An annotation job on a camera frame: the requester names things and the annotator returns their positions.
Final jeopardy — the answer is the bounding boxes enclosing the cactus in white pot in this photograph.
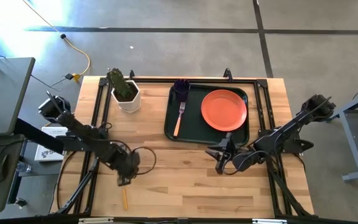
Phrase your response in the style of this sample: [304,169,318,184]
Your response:
[106,68,142,113]

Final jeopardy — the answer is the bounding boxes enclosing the fork with orange handle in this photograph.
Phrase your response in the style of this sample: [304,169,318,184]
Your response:
[173,101,186,139]

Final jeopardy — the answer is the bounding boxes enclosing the black aluminium table frame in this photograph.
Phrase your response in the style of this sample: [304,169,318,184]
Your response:
[50,68,315,218]

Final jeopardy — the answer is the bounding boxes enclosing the grey desk top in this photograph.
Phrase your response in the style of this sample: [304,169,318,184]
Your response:
[0,57,36,138]

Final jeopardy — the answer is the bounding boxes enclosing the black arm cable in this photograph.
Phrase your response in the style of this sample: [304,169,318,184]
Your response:
[221,150,270,176]
[131,146,157,176]

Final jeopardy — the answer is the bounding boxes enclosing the purple plastic cup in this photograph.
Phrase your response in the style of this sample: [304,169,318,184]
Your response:
[173,78,191,102]

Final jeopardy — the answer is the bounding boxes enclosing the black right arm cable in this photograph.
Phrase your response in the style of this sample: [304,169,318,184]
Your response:
[221,150,270,176]

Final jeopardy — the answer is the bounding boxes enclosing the yellow floor cable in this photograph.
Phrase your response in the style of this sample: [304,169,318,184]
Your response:
[22,0,91,83]

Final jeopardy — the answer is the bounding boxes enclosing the silver metal hinge plate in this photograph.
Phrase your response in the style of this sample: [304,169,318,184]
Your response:
[78,217,114,224]
[252,218,288,224]

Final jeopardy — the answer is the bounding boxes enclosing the white printed box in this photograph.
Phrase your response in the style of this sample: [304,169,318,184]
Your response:
[34,126,70,162]

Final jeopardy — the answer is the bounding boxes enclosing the thin black floor cable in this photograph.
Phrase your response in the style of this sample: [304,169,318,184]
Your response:
[29,73,71,92]

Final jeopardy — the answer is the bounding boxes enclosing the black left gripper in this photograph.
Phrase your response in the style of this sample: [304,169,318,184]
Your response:
[112,148,141,187]

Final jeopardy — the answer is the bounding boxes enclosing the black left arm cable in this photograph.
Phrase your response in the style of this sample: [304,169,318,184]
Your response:
[131,146,157,176]

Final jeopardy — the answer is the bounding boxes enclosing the grey metal table frame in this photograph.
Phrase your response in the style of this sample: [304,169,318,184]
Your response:
[323,87,358,183]

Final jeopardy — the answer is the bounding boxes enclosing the dark green plastic tray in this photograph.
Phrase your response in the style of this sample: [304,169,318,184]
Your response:
[163,83,250,147]

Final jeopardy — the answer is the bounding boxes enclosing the spoon with yellow handle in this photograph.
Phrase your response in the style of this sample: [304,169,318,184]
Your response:
[122,187,129,211]

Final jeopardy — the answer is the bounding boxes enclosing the clear water bottle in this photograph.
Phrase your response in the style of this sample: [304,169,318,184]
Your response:
[16,162,32,174]

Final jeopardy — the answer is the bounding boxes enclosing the orange plastic plate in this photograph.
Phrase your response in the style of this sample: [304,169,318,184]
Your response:
[200,89,248,132]

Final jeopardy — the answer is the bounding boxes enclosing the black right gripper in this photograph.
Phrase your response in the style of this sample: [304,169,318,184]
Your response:
[205,132,241,175]

